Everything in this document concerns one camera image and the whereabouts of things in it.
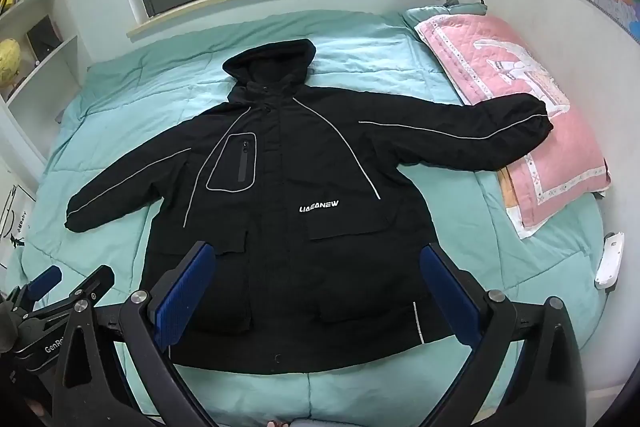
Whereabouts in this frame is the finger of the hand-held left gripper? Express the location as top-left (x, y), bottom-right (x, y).
top-left (47, 268), bottom-right (116, 315)
top-left (7, 265), bottom-right (64, 315)

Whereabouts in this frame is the white handheld device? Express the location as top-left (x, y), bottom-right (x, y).
top-left (594, 232), bottom-right (626, 290)

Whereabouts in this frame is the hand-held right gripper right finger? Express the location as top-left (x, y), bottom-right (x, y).
top-left (419, 243), bottom-right (588, 427)

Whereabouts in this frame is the white bookshelf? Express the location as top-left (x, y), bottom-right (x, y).
top-left (0, 0), bottom-right (83, 188)

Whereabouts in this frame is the yellow plush toy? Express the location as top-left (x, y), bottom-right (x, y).
top-left (0, 38), bottom-right (22, 90)

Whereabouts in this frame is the teal quilt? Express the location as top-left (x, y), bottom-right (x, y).
top-left (20, 9), bottom-right (608, 427)

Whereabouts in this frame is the pink quilted pillow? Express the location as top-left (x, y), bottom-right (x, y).
top-left (414, 13), bottom-right (612, 240)

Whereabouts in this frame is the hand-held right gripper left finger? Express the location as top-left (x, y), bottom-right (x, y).
top-left (50, 241), bottom-right (217, 427)

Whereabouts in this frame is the black hooded jacket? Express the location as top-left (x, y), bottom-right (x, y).
top-left (65, 38), bottom-right (555, 370)

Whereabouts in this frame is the teal pillow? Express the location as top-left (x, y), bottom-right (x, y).
top-left (402, 0), bottom-right (488, 32)

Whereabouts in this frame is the black box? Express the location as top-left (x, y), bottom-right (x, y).
top-left (25, 17), bottom-right (63, 58)

